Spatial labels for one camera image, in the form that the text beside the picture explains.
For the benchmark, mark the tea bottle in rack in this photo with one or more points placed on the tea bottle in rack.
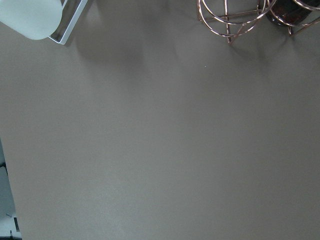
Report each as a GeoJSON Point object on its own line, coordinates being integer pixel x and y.
{"type": "Point", "coordinates": [285, 12]}

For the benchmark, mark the white wire holder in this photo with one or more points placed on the white wire holder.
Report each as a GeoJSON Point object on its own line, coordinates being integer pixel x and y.
{"type": "Point", "coordinates": [71, 12]}

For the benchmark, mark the copper wire bottle rack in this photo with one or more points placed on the copper wire bottle rack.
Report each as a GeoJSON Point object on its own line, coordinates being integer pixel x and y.
{"type": "Point", "coordinates": [230, 19]}

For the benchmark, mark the white cylindrical cup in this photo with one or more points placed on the white cylindrical cup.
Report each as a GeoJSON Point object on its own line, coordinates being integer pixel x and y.
{"type": "Point", "coordinates": [34, 19]}

